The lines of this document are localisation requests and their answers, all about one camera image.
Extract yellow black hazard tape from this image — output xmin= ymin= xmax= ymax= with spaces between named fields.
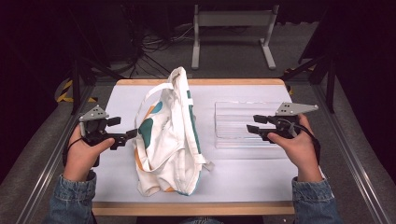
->
xmin=55 ymin=78 xmax=98 ymax=104

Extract person's denim legs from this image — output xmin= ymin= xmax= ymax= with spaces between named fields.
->
xmin=178 ymin=217 xmax=225 ymax=224

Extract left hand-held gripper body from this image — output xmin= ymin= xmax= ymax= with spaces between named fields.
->
xmin=78 ymin=105 xmax=110 ymax=168

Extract person's right hand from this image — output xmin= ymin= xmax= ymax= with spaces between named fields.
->
xmin=266 ymin=113 xmax=324 ymax=183

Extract tangle of black cables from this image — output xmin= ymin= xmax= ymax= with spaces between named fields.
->
xmin=122 ymin=6 xmax=194 ymax=78

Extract aluminium frame rail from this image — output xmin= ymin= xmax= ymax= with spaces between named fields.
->
xmin=312 ymin=83 xmax=390 ymax=224
xmin=15 ymin=83 xmax=94 ymax=224

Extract black tripod stand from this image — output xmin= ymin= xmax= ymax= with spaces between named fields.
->
xmin=69 ymin=8 xmax=125 ymax=116
xmin=279 ymin=6 xmax=339 ymax=115

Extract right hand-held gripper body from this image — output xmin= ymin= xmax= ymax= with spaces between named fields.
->
xmin=266 ymin=102 xmax=319 ymax=145

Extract clear plastic container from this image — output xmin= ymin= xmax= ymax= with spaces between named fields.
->
xmin=214 ymin=101 xmax=292 ymax=149

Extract white patterned tote bag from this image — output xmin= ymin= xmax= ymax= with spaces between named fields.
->
xmin=132 ymin=65 xmax=215 ymax=198

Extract white metal stand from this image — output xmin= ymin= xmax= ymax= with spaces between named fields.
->
xmin=191 ymin=4 xmax=280 ymax=71

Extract person's left hand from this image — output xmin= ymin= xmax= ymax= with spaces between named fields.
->
xmin=63 ymin=125 xmax=116 ymax=183

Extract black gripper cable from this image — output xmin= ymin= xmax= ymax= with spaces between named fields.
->
xmin=286 ymin=119 xmax=321 ymax=166
xmin=62 ymin=136 xmax=84 ymax=167

